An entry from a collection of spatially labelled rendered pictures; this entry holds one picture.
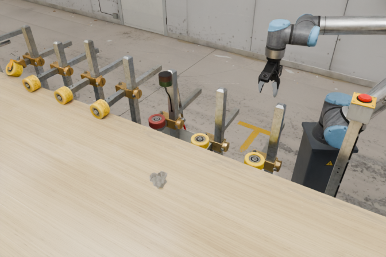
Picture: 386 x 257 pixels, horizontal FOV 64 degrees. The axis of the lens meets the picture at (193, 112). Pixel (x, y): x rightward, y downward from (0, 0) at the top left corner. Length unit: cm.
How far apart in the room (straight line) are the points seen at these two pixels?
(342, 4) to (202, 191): 294
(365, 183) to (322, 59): 174
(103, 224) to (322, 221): 71
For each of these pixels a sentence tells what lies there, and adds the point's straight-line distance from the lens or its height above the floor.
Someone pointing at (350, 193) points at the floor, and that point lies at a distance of 258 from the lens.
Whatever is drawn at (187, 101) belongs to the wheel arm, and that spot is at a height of 86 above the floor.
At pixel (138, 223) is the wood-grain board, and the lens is 108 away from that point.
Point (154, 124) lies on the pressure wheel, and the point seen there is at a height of 90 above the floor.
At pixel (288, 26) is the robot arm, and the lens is 147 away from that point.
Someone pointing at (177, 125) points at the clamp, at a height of 86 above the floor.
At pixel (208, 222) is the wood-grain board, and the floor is 90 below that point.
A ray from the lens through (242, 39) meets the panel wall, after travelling 421.
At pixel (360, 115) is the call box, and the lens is 115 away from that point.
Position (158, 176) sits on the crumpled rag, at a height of 92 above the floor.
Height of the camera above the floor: 177
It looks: 35 degrees down
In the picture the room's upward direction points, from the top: straight up
